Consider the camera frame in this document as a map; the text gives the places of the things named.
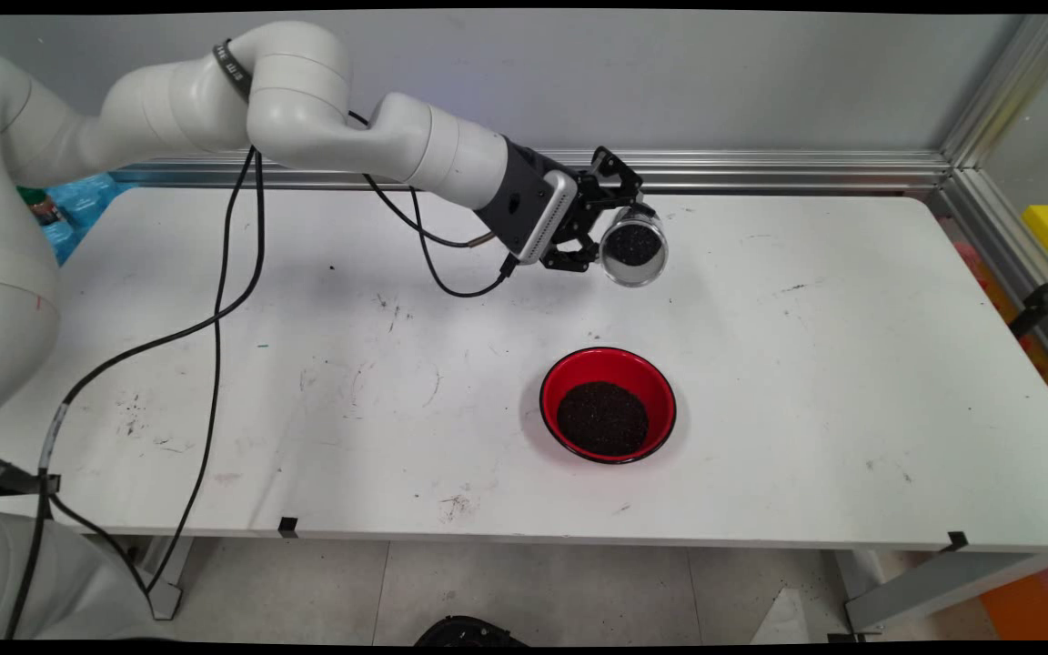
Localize green and red packet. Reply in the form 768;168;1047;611
17;186;66;228

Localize orange crate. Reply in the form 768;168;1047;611
979;557;1048;640

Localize red bowl black rim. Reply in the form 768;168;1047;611
539;346;678;466

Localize aluminium frame rail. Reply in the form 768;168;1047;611
936;166;1048;394
110;148;954;197

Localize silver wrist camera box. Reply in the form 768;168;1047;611
519;169;579;267

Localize black granules heap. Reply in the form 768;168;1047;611
556;380;650;458
609;225;661;267

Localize black round floor object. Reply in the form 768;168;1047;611
415;616;529;647

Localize aluminium frame post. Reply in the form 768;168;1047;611
941;14;1048;171

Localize clear plastic screw-top jar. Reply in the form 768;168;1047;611
597;206;670;288

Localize black cable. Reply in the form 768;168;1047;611
4;109;498;638
49;148;519;597

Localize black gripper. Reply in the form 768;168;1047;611
474;136;645;275

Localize blue plastic packs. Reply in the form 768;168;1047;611
19;173;138;267

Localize black velcro cable strap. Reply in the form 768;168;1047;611
0;448;62;499

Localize grey metal table leg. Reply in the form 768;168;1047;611
829;549;1048;638
128;537;193;622

